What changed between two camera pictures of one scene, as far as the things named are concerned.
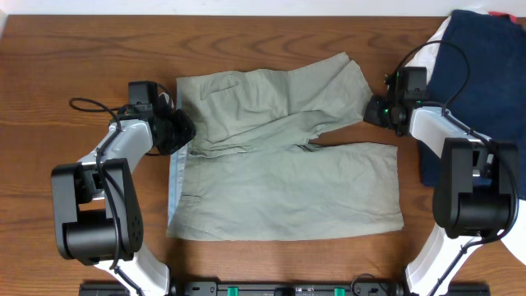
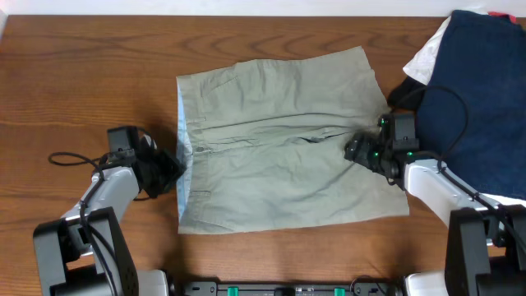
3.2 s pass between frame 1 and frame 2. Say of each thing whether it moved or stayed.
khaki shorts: moved
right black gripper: moved
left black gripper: moved
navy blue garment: stayed
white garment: stayed
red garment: stayed
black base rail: stayed
